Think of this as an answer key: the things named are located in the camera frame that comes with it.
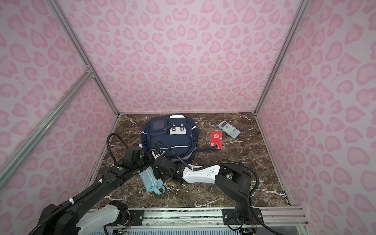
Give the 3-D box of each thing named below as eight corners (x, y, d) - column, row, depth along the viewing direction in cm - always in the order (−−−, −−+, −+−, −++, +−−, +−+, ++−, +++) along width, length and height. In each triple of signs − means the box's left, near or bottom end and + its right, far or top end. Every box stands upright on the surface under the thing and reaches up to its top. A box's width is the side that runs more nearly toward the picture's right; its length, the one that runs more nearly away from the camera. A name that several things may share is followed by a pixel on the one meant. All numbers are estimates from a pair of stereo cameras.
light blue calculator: (233, 139, 106) (234, 138, 104) (217, 126, 114) (217, 124, 112) (240, 133, 109) (241, 132, 108) (224, 121, 117) (224, 119, 115)
